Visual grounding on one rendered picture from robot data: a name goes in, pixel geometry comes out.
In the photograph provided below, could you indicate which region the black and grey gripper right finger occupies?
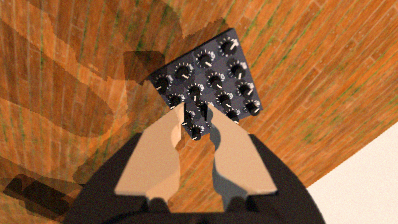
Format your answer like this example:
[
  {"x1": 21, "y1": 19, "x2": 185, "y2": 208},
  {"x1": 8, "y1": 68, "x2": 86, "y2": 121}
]
[{"x1": 204, "y1": 103, "x2": 326, "y2": 224}]

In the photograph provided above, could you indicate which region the black knob box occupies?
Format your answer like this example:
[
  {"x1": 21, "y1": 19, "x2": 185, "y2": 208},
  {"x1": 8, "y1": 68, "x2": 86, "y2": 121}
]
[{"x1": 147, "y1": 28, "x2": 263, "y2": 141}]

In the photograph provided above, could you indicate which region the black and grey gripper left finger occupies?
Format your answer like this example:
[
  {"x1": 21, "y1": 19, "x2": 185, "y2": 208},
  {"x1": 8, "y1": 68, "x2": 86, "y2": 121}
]
[{"x1": 62, "y1": 102, "x2": 186, "y2": 224}]

